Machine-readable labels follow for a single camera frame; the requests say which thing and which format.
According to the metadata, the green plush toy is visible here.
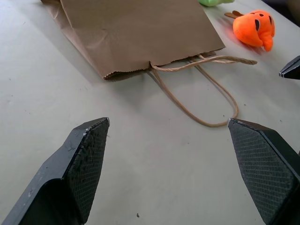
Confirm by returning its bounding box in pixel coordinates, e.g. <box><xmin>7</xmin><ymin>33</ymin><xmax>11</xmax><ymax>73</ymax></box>
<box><xmin>198</xmin><ymin>0</ymin><xmax>235</xmax><ymax>8</ymax></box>

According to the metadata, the brown paper bag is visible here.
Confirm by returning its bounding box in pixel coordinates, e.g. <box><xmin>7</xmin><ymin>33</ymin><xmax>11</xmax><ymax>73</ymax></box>
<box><xmin>40</xmin><ymin>0</ymin><xmax>258</xmax><ymax>128</ymax></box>

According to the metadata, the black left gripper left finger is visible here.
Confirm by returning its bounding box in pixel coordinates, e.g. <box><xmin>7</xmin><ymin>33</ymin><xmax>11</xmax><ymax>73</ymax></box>
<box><xmin>0</xmin><ymin>117</ymin><xmax>111</xmax><ymax>225</ymax></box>

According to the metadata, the orange plush toy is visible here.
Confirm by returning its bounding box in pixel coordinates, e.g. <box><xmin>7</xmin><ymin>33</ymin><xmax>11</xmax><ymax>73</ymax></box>
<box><xmin>224</xmin><ymin>9</ymin><xmax>276</xmax><ymax>53</ymax></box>

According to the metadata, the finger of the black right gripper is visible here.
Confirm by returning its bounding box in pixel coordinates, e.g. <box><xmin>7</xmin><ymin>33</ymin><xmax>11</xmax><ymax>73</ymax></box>
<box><xmin>278</xmin><ymin>55</ymin><xmax>300</xmax><ymax>81</ymax></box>

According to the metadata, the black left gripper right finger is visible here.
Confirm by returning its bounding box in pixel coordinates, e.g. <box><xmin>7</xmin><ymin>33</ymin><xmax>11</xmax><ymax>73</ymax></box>
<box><xmin>227</xmin><ymin>118</ymin><xmax>300</xmax><ymax>225</ymax></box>

